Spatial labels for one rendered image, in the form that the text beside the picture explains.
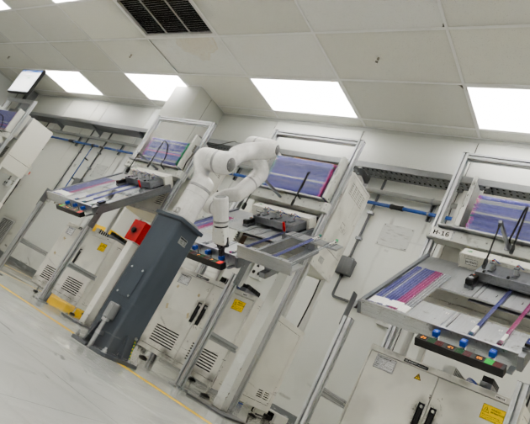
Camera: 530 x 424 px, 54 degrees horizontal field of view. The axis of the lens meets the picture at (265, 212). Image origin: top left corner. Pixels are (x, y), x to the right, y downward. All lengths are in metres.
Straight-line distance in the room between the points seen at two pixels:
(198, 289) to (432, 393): 1.54
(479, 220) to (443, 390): 0.93
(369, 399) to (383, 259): 2.32
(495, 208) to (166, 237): 1.70
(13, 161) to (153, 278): 4.91
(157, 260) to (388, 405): 1.24
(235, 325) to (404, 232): 2.23
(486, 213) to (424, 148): 2.38
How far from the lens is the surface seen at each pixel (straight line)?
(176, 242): 2.47
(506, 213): 2.94
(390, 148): 5.37
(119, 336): 2.43
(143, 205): 4.63
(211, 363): 3.06
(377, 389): 2.58
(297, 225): 3.22
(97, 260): 4.11
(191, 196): 2.54
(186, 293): 3.36
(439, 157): 5.13
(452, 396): 2.49
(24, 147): 7.20
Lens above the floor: 0.22
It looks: 16 degrees up
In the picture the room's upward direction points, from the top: 28 degrees clockwise
